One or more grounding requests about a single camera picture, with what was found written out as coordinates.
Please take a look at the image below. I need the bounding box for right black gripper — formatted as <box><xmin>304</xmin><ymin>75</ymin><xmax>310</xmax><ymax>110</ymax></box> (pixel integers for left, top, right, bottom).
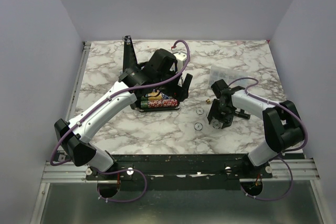
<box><xmin>208</xmin><ymin>99</ymin><xmax>236</xmax><ymax>129</ymax></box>

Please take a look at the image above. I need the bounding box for black poker chip case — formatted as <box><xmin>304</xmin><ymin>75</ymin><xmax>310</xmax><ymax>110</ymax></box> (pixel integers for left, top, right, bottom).
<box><xmin>119</xmin><ymin>35</ymin><xmax>179</xmax><ymax>112</ymax></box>

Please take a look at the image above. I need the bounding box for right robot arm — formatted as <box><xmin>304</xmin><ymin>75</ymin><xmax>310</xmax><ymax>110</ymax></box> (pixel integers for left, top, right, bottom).
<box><xmin>207</xmin><ymin>79</ymin><xmax>308</xmax><ymax>178</ymax></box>

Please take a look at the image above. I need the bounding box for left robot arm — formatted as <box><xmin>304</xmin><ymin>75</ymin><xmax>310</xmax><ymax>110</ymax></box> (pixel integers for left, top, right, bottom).
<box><xmin>54</xmin><ymin>49</ymin><xmax>192</xmax><ymax>179</ymax></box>

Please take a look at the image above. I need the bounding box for white poker chip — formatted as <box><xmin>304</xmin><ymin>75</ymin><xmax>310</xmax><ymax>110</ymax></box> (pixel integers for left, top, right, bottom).
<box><xmin>212</xmin><ymin>121</ymin><xmax>222</xmax><ymax>129</ymax></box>
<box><xmin>196</xmin><ymin>108</ymin><xmax>204</xmax><ymax>115</ymax></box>
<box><xmin>194</xmin><ymin>122</ymin><xmax>203</xmax><ymax>131</ymax></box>

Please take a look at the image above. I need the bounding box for black pipe tee fitting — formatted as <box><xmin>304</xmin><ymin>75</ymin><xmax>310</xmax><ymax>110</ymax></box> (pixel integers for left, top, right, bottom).
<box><xmin>235</xmin><ymin>109</ymin><xmax>250</xmax><ymax>120</ymax></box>

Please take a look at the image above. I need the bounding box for clear plastic organizer box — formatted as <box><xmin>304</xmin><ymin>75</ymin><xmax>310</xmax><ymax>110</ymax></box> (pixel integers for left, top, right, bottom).
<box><xmin>208</xmin><ymin>65</ymin><xmax>251</xmax><ymax>88</ymax></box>

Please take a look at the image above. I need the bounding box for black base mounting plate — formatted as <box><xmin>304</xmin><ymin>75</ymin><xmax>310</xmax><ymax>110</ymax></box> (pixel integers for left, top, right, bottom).
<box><xmin>86</xmin><ymin>154</ymin><xmax>272</xmax><ymax>191</ymax></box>

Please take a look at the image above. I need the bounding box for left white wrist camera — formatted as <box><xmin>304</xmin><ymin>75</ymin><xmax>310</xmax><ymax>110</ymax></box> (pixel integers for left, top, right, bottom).
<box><xmin>171</xmin><ymin>51</ymin><xmax>187</xmax><ymax>73</ymax></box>

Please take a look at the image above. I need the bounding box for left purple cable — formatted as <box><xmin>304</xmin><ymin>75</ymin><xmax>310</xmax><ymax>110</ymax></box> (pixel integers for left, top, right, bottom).
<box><xmin>49</xmin><ymin>39</ymin><xmax>190</xmax><ymax>203</ymax></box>

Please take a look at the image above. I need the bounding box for aluminium rail frame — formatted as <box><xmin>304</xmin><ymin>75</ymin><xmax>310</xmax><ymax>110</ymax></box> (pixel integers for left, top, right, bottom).
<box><xmin>40</xmin><ymin>41</ymin><xmax>321</xmax><ymax>183</ymax></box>

